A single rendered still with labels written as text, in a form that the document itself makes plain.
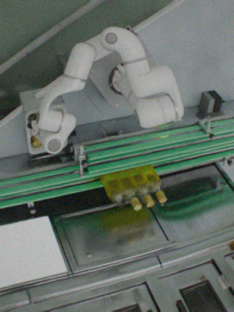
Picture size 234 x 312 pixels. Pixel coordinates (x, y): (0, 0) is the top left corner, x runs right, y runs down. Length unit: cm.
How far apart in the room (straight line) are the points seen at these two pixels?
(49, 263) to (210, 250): 69
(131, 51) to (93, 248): 82
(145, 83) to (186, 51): 53
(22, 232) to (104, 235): 35
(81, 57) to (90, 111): 49
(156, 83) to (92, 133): 51
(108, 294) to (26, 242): 41
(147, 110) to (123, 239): 61
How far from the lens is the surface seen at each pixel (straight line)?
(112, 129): 183
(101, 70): 160
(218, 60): 199
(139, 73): 138
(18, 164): 181
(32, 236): 176
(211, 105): 200
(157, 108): 140
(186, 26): 181
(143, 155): 184
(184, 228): 187
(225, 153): 210
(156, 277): 168
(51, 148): 145
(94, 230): 178
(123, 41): 136
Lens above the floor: 218
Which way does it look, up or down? 44 degrees down
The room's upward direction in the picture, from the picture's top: 151 degrees clockwise
